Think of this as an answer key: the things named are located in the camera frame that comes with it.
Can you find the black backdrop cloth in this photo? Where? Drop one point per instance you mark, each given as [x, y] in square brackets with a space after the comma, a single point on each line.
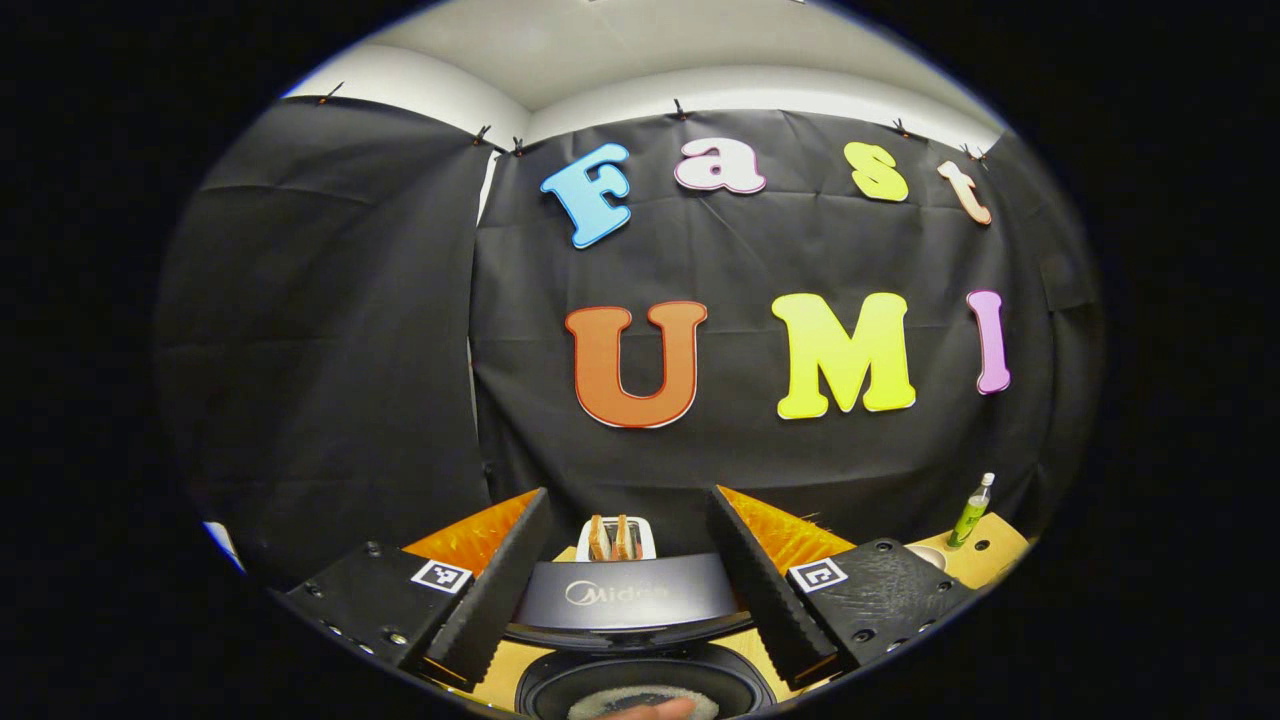
[350, 350]

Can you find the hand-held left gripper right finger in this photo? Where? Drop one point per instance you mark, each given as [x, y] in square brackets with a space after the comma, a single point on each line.
[765, 600]

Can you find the green drink bottle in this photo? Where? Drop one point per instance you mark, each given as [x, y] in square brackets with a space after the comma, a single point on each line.
[968, 520]

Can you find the white round plate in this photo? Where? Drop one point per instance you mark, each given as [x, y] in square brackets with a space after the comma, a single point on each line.
[930, 556]

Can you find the white toaster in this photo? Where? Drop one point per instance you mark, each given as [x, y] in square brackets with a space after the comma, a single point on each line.
[650, 540]

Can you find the white rice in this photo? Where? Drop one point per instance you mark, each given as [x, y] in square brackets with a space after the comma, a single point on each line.
[600, 697]

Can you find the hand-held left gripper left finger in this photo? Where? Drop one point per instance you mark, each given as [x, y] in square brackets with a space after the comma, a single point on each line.
[495, 600]

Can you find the toast bread slice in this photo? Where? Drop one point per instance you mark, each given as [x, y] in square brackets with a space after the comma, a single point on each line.
[625, 540]
[599, 540]

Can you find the grey rice cooker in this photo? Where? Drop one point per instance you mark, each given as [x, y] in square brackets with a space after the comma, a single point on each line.
[640, 600]

